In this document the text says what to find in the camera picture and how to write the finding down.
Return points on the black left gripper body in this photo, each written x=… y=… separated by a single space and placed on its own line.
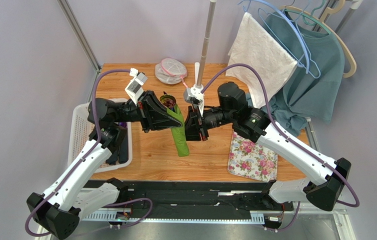
x=128 y=112

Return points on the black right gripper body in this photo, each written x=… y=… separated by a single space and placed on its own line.
x=201 y=123

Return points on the green paper napkin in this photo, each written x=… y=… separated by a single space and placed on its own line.
x=178 y=133

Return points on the rainbow metallic spoon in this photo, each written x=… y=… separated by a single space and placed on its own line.
x=168 y=100

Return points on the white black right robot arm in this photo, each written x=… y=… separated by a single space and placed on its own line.
x=325 y=176

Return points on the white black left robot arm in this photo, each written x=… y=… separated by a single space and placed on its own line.
x=61 y=207

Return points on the dark cutlery pouch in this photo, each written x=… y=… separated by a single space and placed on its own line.
x=123 y=149

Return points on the white mesh laundry bag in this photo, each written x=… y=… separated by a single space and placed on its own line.
x=171 y=72

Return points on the white plastic basket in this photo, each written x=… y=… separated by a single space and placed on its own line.
x=79 y=133

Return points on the floral pattern tray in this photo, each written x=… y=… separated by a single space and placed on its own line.
x=251 y=160

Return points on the grey pole with white base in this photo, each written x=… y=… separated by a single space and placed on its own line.
x=199 y=67

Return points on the white towel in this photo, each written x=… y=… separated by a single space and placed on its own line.
x=255 y=47

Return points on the teal t-shirt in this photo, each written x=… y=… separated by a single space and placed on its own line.
x=313 y=94

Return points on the green hanger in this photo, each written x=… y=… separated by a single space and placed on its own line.
x=302 y=13

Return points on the wooden hanger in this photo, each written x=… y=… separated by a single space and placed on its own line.
x=348 y=55

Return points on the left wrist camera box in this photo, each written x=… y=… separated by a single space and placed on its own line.
x=135 y=87

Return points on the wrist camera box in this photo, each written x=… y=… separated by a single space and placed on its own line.
x=194 y=96
x=135 y=87

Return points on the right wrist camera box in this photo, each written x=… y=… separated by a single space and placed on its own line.
x=194 y=96

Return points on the blue wire hanger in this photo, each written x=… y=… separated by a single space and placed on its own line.
x=303 y=61

